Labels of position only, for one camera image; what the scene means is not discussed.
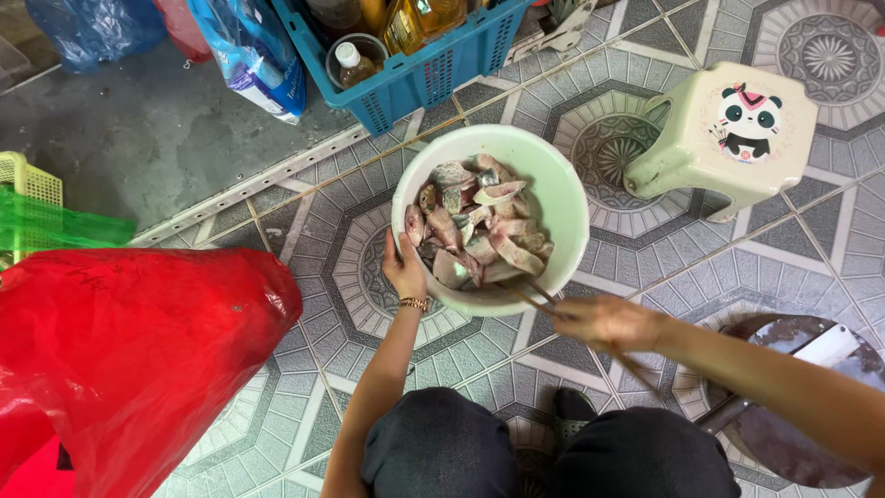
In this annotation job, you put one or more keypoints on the white metal door rail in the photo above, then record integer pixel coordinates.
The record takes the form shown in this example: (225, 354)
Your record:
(249, 185)

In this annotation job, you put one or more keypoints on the white plastic stand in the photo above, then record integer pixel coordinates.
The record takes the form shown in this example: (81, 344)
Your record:
(546, 31)

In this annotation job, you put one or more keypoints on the green plastic bag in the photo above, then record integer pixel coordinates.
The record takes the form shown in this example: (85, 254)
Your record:
(55, 225)

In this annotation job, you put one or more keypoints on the small red plastic bag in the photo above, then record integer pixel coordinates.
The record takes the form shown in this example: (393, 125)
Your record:
(183, 27)

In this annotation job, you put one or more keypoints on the blue printed plastic packet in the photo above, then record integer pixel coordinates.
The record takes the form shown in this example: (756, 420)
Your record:
(252, 52)

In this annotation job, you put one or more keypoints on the person's left leg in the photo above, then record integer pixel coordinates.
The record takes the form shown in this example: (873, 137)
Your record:
(439, 446)

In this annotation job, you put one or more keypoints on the yellow plastic basket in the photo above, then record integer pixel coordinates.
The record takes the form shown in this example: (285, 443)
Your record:
(31, 180)

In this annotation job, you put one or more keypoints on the person's left hand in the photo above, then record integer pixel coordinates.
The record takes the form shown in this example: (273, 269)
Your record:
(409, 276)

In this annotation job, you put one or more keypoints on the cream panda print plastic stool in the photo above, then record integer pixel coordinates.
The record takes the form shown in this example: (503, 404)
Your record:
(691, 131)

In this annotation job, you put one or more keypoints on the person's right leg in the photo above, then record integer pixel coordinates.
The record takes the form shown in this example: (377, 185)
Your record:
(643, 456)

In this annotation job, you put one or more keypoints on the pile of raw fish pieces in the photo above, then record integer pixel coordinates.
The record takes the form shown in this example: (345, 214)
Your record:
(477, 228)

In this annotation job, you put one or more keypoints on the black slipper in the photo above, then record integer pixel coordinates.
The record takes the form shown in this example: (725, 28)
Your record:
(574, 411)

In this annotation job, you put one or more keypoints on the person's right fingers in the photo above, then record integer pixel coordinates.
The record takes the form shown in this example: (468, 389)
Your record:
(575, 319)

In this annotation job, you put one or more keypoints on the round wooden cutting board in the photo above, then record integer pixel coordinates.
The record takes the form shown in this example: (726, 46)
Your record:
(788, 442)

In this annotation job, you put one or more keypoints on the pale green plastic bowl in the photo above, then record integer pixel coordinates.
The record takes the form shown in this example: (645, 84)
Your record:
(556, 200)

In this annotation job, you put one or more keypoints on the person's right hand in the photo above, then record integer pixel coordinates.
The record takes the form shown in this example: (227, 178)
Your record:
(615, 324)

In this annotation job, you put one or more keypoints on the wooden chopstick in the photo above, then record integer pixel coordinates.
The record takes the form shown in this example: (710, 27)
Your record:
(545, 292)
(529, 299)

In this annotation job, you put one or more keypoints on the blue plastic crate with bottles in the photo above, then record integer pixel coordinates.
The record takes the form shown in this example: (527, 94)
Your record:
(428, 76)

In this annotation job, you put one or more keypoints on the large red plastic bag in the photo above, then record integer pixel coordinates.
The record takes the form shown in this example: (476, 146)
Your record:
(131, 353)

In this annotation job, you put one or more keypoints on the dark blue plastic bag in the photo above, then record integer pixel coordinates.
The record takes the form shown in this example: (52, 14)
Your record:
(90, 27)

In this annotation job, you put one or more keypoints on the person's leg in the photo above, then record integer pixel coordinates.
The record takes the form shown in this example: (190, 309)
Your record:
(439, 446)
(643, 456)

